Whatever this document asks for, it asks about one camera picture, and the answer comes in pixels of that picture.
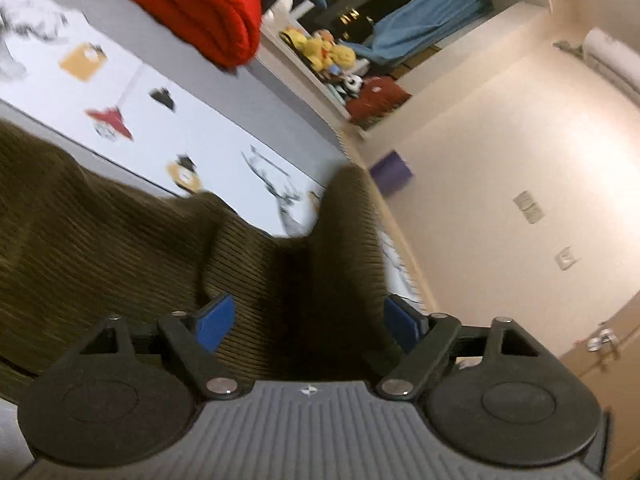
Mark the purple bin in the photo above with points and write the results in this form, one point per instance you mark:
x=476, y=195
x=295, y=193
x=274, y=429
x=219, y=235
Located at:
x=391, y=172

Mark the blue curtain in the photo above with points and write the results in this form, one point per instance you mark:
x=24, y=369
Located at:
x=430, y=25

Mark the red folded quilt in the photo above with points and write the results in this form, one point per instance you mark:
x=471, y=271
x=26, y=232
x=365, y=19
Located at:
x=200, y=5

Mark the wooden bed frame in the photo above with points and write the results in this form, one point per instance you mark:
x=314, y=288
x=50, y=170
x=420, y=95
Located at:
x=402, y=247

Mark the white plush toy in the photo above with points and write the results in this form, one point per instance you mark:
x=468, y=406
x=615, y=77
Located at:
x=280, y=7

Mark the wooden door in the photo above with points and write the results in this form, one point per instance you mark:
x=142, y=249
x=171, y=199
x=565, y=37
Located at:
x=620, y=390

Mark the wall switch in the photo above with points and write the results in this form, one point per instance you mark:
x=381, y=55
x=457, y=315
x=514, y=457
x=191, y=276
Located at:
x=566, y=258
x=529, y=206

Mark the red cushion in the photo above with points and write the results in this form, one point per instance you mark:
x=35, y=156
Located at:
x=377, y=100

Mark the white window sill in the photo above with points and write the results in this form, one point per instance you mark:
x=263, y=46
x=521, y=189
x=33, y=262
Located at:
x=310, y=77

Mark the panda plush toy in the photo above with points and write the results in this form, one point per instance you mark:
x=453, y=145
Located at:
x=354, y=84

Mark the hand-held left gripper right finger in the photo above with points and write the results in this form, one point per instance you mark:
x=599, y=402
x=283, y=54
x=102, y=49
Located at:
x=402, y=320

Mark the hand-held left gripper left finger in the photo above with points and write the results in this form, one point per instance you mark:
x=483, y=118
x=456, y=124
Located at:
x=217, y=320

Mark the white air conditioner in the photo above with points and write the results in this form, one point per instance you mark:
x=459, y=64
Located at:
x=615, y=57

